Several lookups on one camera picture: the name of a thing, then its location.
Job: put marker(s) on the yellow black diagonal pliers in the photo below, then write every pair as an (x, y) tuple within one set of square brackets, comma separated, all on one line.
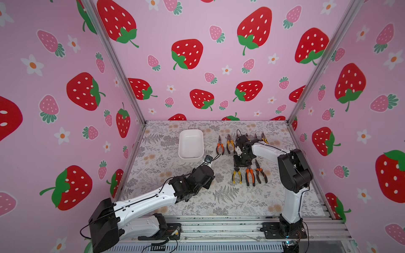
[(230, 145)]

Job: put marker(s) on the orange black long-nose pliers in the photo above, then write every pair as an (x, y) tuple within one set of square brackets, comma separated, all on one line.
[(259, 173)]

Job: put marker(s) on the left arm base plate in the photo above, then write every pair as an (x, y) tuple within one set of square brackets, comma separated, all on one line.
[(169, 231)]

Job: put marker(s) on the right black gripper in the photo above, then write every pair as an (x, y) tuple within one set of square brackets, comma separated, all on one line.
[(238, 161)]

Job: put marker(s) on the yellow black combination pliers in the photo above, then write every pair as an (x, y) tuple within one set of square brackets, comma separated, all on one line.
[(264, 139)]

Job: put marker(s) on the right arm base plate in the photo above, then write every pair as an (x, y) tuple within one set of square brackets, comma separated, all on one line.
[(282, 230)]

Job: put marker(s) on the white plastic storage box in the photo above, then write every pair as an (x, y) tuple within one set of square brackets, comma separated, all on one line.
[(191, 145)]

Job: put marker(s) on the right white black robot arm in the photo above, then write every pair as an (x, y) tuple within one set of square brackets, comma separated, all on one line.
[(295, 175)]

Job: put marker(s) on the yellow grey needle-nose pliers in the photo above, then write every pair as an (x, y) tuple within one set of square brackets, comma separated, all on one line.
[(237, 173)]

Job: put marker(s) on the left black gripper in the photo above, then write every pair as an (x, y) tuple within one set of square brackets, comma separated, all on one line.
[(208, 183)]

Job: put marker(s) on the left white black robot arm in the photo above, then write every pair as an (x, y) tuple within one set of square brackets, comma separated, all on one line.
[(133, 218)]

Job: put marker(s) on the small orange black pliers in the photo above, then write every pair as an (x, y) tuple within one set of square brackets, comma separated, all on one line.
[(220, 147)]

